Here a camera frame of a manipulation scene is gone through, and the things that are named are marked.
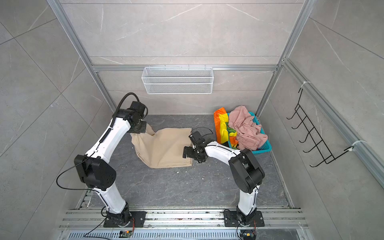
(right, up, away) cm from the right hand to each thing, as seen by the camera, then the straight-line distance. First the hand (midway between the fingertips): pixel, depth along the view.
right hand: (189, 155), depth 92 cm
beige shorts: (-16, +3, +6) cm, 18 cm away
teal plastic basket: (+27, +25, +12) cm, 39 cm away
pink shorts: (+40, +13, +5) cm, 42 cm away
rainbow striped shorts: (+23, +15, +6) cm, 28 cm away
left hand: (-30, +19, -8) cm, 36 cm away
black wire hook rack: (+59, +6, -31) cm, 67 cm away
